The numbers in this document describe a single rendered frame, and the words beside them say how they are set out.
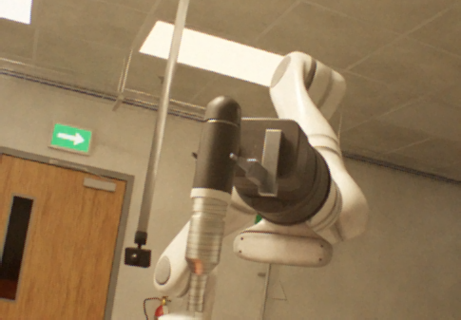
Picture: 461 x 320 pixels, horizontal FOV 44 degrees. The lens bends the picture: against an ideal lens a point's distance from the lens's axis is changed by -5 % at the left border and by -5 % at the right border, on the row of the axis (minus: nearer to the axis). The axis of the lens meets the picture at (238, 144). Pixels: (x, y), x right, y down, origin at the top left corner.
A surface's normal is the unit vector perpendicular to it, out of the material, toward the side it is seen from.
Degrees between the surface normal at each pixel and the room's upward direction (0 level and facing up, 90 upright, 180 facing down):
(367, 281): 90
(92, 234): 90
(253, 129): 90
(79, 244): 90
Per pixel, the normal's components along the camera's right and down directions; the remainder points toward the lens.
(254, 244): -0.33, -0.29
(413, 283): 0.36, -0.20
